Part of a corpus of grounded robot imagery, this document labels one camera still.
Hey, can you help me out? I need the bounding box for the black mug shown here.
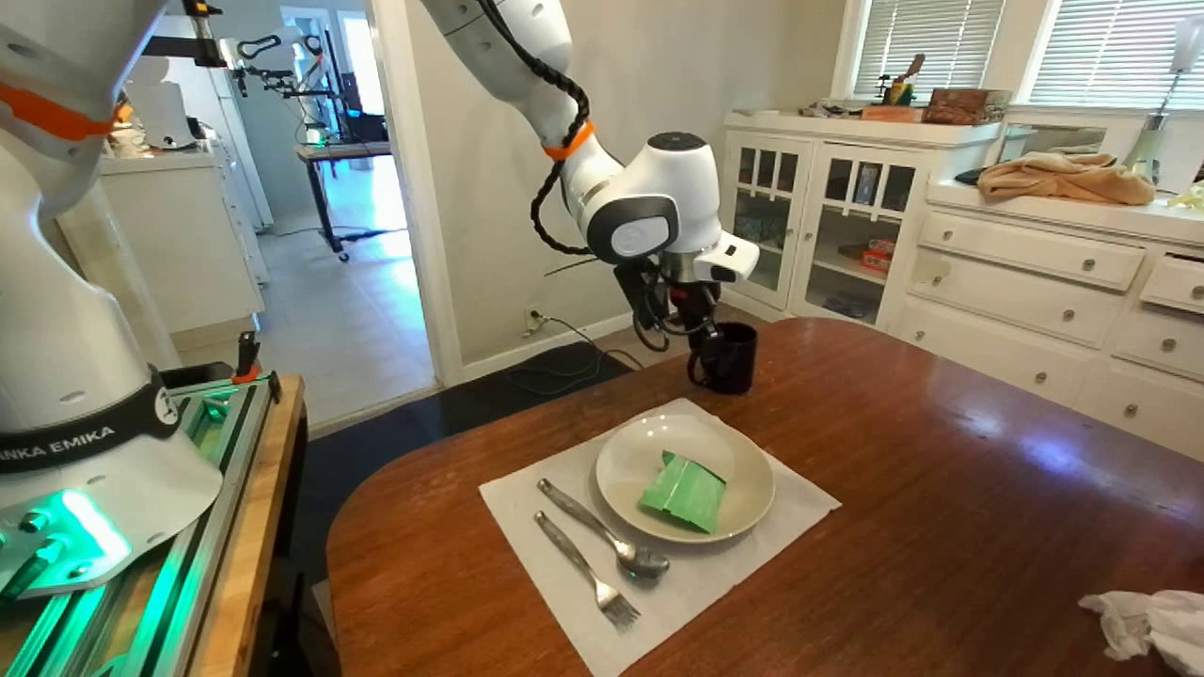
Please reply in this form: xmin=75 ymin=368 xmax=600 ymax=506
xmin=686 ymin=319 xmax=760 ymax=398

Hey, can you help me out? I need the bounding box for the narrow white window blind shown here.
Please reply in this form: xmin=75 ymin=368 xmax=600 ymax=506
xmin=857 ymin=0 xmax=1008 ymax=100

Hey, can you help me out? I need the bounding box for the white glass door cabinet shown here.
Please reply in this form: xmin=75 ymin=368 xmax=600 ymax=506
xmin=715 ymin=108 xmax=1008 ymax=331

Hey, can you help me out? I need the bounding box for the white open box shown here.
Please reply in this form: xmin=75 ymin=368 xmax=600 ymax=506
xmin=997 ymin=115 xmax=1113 ymax=165

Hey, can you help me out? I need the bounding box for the black mount bar orange clamp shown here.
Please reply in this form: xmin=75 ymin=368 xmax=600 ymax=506
xmin=139 ymin=0 xmax=232 ymax=74

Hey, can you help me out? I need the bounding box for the black floor mat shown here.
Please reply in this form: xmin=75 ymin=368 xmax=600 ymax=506
xmin=294 ymin=341 xmax=630 ymax=584

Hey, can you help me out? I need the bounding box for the white counter cabinet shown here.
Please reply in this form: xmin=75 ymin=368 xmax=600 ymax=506
xmin=99 ymin=146 xmax=271 ymax=338

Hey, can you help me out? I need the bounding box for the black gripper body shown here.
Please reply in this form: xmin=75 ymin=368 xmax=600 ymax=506
xmin=646 ymin=259 xmax=723 ymax=336

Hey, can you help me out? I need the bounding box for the brown wooden box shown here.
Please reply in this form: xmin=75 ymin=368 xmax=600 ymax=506
xmin=916 ymin=87 xmax=1017 ymax=129

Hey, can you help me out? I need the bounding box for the metal spoon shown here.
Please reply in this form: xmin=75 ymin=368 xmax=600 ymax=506
xmin=535 ymin=472 xmax=674 ymax=584

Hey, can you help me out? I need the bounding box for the white round plate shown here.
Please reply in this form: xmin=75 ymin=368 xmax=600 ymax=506
xmin=590 ymin=406 xmax=777 ymax=549

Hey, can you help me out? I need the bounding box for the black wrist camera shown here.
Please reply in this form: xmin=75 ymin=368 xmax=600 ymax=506
xmin=612 ymin=254 xmax=667 ymax=319

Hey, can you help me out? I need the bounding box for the white fluffy duster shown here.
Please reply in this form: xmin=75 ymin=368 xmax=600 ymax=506
xmin=1123 ymin=15 xmax=1204 ymax=179

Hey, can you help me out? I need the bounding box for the white placemat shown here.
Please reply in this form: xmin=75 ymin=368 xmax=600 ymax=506
xmin=479 ymin=395 xmax=842 ymax=677

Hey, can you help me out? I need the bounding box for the black desk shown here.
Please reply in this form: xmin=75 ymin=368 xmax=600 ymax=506
xmin=296 ymin=138 xmax=398 ymax=263

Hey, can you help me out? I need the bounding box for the white dresser with drawers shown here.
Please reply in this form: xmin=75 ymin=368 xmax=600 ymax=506
xmin=880 ymin=171 xmax=1204 ymax=461

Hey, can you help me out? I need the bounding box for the black corrugated cable conduit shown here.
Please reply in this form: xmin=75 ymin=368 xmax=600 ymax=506
xmin=475 ymin=0 xmax=600 ymax=263

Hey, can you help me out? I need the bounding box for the wide white window blind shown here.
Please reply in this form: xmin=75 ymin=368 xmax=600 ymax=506
xmin=1028 ymin=0 xmax=1204 ymax=111

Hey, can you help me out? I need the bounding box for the white crumpled cloth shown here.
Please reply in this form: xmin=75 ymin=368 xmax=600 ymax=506
xmin=1076 ymin=584 xmax=1204 ymax=677

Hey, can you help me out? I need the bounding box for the red and black tool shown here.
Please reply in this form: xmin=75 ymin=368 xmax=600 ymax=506
xmin=230 ymin=327 xmax=268 ymax=388

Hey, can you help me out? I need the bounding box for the metal fork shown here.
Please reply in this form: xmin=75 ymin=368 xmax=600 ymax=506
xmin=531 ymin=506 xmax=643 ymax=632

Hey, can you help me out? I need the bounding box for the brown crumpled cloth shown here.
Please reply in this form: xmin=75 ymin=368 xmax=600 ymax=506
xmin=974 ymin=150 xmax=1160 ymax=209

